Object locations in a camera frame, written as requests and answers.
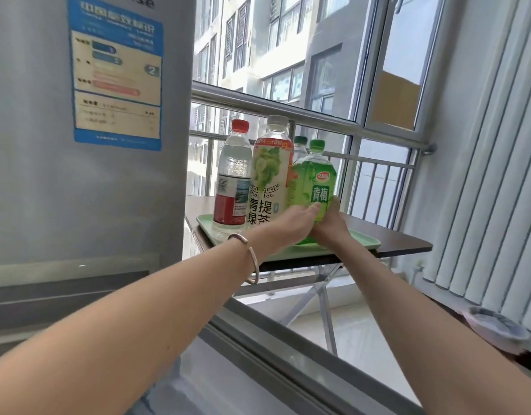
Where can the person's left hand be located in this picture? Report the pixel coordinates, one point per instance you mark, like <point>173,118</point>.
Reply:
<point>291,229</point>

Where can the person's right hand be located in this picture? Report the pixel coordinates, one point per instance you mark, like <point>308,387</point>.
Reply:
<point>332,231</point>

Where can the green tray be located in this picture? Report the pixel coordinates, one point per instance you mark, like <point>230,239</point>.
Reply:
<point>362,242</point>

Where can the green plum drink bottle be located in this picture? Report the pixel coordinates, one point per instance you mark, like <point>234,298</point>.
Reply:
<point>311,177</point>

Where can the green grape tea bottle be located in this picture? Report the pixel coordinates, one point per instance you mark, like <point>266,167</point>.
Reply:
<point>267,177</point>

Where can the water bottle red cap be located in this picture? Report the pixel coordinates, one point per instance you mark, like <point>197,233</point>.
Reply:
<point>231,177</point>

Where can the clear water bottle green cap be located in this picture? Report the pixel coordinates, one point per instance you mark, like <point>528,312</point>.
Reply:
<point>300,144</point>

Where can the grey refrigerator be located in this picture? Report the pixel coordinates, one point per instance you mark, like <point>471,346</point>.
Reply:
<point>32,190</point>

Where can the person's left forearm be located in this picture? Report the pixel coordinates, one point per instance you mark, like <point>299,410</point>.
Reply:
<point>118,332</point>

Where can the person's right forearm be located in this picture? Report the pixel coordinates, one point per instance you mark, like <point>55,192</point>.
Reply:
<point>421,319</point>

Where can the dark brown folding table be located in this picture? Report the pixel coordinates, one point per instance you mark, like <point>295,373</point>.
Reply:
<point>399,244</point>

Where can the radiator valve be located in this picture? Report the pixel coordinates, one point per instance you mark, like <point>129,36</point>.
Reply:
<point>416,270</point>

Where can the metal balcony railing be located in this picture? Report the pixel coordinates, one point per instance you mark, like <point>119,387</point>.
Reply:
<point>313,119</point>

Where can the brown cardboard sheet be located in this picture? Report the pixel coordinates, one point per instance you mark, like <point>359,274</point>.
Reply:
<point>395,101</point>

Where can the bin with plastic bag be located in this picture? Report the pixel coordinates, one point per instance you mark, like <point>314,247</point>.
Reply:
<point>494,326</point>

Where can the blue label sticker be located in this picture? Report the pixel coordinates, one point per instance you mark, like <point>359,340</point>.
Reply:
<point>118,82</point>

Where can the white balcony window frame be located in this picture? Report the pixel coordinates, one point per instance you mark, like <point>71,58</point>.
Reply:
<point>371,60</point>

